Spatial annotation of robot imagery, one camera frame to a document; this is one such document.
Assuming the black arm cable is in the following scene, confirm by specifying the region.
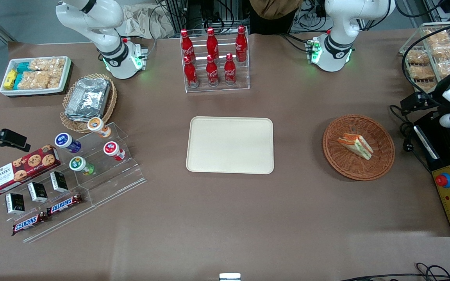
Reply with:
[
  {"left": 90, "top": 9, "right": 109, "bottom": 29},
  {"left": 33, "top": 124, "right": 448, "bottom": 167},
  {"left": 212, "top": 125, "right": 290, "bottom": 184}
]
[{"left": 402, "top": 19, "right": 450, "bottom": 108}]

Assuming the stack of foil trays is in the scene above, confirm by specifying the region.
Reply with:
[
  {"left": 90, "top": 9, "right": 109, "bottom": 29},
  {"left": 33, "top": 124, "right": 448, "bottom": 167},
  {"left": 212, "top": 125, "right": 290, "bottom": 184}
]
[{"left": 64, "top": 78, "right": 111, "bottom": 123}]

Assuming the red lid yogurt cup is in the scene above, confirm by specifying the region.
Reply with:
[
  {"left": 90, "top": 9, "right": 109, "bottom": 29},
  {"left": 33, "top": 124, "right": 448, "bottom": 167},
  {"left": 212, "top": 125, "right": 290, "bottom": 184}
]
[{"left": 103, "top": 141, "right": 126, "bottom": 162}]

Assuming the Snickers chocolate bar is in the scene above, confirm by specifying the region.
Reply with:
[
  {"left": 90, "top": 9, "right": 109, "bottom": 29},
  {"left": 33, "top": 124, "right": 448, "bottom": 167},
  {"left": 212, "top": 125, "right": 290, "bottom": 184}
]
[
  {"left": 12, "top": 212, "right": 50, "bottom": 236},
  {"left": 46, "top": 194, "right": 83, "bottom": 217}
]

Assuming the beige plastic serving tray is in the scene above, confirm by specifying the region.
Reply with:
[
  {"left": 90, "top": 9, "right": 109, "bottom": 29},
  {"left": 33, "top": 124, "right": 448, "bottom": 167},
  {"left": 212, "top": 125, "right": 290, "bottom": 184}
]
[{"left": 186, "top": 116, "right": 275, "bottom": 174}]

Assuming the clear acrylic bottle rack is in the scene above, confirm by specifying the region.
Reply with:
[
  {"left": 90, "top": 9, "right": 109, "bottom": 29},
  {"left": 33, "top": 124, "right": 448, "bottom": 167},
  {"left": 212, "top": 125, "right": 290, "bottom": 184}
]
[{"left": 181, "top": 28, "right": 250, "bottom": 93}]

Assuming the black cable at table edge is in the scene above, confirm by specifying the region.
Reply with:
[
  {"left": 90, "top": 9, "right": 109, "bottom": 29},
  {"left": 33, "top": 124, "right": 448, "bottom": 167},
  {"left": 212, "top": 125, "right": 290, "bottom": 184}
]
[{"left": 338, "top": 262, "right": 450, "bottom": 281}]

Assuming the red cola bottle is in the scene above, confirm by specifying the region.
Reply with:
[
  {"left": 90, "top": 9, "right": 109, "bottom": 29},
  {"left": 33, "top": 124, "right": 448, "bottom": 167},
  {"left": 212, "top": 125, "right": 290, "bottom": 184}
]
[
  {"left": 206, "top": 55, "right": 220, "bottom": 86},
  {"left": 235, "top": 25, "right": 248, "bottom": 63},
  {"left": 184, "top": 56, "right": 199, "bottom": 88},
  {"left": 224, "top": 53, "right": 237, "bottom": 85},
  {"left": 181, "top": 29, "right": 196, "bottom": 63},
  {"left": 206, "top": 27, "right": 220, "bottom": 59}
]

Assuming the blue lid yogurt cup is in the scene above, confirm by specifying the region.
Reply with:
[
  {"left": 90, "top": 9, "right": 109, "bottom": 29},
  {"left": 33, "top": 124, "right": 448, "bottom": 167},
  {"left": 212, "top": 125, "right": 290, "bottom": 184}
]
[{"left": 54, "top": 133, "right": 82, "bottom": 154}]

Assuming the triangular sandwich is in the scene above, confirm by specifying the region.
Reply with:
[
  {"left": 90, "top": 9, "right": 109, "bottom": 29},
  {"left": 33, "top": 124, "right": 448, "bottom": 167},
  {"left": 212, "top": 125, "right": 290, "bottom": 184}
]
[{"left": 337, "top": 133, "right": 374, "bottom": 161}]

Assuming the clear rice cracker bag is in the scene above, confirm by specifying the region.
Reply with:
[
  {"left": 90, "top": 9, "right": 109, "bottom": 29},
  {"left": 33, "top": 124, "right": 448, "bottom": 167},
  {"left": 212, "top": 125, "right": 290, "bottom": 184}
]
[
  {"left": 18, "top": 71, "right": 52, "bottom": 90},
  {"left": 48, "top": 68, "right": 64, "bottom": 89},
  {"left": 30, "top": 58, "right": 66, "bottom": 72}
]

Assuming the green lid yogurt cup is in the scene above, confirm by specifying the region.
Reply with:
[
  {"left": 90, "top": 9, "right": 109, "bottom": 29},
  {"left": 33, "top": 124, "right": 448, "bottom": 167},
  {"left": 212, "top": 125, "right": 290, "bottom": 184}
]
[{"left": 69, "top": 156, "right": 95, "bottom": 176}]

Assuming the clear acrylic candy stand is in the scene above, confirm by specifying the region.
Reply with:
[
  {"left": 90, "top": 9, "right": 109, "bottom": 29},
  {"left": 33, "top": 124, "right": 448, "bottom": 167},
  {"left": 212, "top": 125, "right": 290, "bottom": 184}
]
[{"left": 0, "top": 168, "right": 97, "bottom": 244}]

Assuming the crumpled beige paper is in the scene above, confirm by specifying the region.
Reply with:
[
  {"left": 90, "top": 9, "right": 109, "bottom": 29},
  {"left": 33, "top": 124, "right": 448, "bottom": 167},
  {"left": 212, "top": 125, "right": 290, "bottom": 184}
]
[{"left": 121, "top": 3, "right": 175, "bottom": 40}]

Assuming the brown round wicker basket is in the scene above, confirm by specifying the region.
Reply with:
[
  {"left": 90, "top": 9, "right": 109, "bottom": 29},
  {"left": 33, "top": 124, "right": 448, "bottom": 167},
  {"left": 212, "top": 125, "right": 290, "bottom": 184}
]
[{"left": 322, "top": 114, "right": 396, "bottom": 181}]

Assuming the clear acrylic yogurt stand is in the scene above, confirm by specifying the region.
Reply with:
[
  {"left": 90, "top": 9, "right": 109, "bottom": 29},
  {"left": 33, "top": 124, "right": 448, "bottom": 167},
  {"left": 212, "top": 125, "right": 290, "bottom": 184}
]
[{"left": 67, "top": 122, "right": 147, "bottom": 208}]

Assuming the yellow snack packet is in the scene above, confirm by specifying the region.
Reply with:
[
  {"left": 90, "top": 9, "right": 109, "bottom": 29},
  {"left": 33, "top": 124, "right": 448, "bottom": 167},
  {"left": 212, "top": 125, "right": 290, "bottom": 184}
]
[{"left": 4, "top": 70, "right": 18, "bottom": 90}]

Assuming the brown fabric item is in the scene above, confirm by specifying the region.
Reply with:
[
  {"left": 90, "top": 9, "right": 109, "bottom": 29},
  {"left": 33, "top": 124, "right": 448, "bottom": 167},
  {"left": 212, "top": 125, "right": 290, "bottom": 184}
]
[{"left": 249, "top": 0, "right": 304, "bottom": 21}]

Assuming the white rectangular snack bin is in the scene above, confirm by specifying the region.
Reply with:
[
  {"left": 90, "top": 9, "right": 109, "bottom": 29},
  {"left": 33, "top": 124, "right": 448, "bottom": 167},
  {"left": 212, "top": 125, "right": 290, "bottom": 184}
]
[{"left": 0, "top": 56, "right": 72, "bottom": 96}]

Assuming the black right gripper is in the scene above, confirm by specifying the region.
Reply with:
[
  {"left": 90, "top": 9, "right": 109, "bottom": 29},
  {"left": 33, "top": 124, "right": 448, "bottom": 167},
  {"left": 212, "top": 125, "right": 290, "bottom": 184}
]
[{"left": 0, "top": 115, "right": 31, "bottom": 153}]

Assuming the red Walkers cookie box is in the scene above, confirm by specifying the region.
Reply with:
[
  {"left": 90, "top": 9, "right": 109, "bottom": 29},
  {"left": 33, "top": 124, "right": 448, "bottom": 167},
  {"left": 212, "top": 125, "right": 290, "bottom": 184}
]
[{"left": 0, "top": 145, "right": 62, "bottom": 196}]

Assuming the black power cable with plug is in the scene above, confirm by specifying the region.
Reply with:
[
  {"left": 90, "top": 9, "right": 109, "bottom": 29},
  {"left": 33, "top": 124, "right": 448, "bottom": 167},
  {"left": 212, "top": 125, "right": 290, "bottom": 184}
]
[{"left": 389, "top": 104, "right": 432, "bottom": 173}]

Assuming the black base cable bundle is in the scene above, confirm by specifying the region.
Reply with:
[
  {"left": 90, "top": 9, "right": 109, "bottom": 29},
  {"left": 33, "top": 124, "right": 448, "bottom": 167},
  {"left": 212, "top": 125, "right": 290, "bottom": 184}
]
[{"left": 277, "top": 32, "right": 316, "bottom": 54}]

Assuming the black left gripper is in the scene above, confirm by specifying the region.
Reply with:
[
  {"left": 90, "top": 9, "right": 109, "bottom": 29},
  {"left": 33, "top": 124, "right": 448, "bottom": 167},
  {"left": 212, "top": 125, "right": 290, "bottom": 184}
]
[{"left": 400, "top": 91, "right": 443, "bottom": 116}]

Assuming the orange lid yogurt cup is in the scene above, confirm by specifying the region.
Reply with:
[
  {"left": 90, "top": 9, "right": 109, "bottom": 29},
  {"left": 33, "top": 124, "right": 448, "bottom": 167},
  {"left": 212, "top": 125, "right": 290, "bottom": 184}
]
[{"left": 87, "top": 117, "right": 113, "bottom": 139}]

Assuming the light oval wicker basket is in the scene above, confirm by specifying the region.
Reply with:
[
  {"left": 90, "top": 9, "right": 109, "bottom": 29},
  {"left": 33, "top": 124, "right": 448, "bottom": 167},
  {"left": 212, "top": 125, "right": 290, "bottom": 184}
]
[{"left": 60, "top": 73, "right": 118, "bottom": 133}]

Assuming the small black chocolate box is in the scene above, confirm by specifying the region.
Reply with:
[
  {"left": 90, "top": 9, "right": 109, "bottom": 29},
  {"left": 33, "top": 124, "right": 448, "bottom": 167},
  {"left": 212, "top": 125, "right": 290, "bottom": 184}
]
[
  {"left": 27, "top": 182, "right": 49, "bottom": 203},
  {"left": 50, "top": 171, "right": 69, "bottom": 193},
  {"left": 5, "top": 193, "right": 26, "bottom": 215}
]

